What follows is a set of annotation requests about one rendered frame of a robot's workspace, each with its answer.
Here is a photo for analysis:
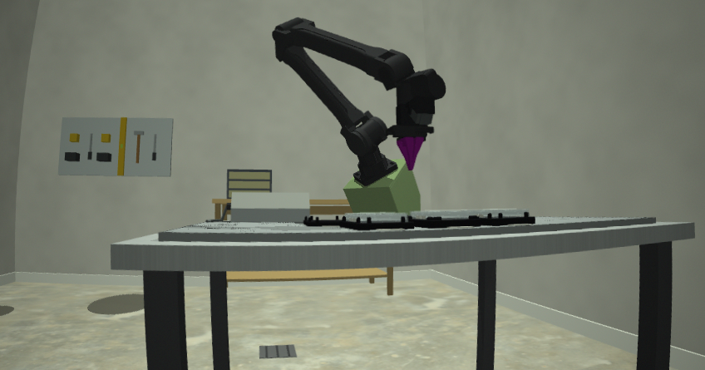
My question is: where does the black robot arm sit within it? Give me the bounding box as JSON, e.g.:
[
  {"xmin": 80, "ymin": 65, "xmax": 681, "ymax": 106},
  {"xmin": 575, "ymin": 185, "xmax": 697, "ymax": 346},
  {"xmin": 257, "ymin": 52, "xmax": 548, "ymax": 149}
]
[{"xmin": 272, "ymin": 17, "xmax": 446, "ymax": 186}]

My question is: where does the translucent white plate lid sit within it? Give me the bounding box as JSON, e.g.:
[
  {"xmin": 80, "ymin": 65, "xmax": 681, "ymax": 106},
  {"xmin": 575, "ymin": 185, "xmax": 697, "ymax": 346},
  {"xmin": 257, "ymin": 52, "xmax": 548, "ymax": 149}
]
[{"xmin": 344, "ymin": 212, "xmax": 408, "ymax": 218}]

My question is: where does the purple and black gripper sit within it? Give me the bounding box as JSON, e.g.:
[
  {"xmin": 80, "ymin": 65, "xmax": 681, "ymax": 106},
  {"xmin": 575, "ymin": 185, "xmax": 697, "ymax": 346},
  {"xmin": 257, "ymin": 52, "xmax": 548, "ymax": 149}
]
[{"xmin": 386, "ymin": 125, "xmax": 434, "ymax": 170}]

